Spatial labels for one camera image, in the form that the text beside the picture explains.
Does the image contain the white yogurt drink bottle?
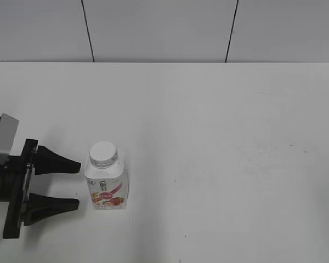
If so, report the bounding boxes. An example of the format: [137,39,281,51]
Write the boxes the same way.
[84,149,129,210]

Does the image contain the white screw cap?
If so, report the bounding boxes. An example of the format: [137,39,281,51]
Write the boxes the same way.
[89,141,118,168]

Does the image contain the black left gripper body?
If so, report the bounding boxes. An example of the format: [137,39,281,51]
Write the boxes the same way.
[0,139,38,239]

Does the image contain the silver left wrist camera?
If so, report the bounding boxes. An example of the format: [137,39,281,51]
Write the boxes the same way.
[0,113,19,165]

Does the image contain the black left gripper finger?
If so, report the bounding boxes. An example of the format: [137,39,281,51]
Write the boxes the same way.
[24,193,80,226]
[34,145,81,175]

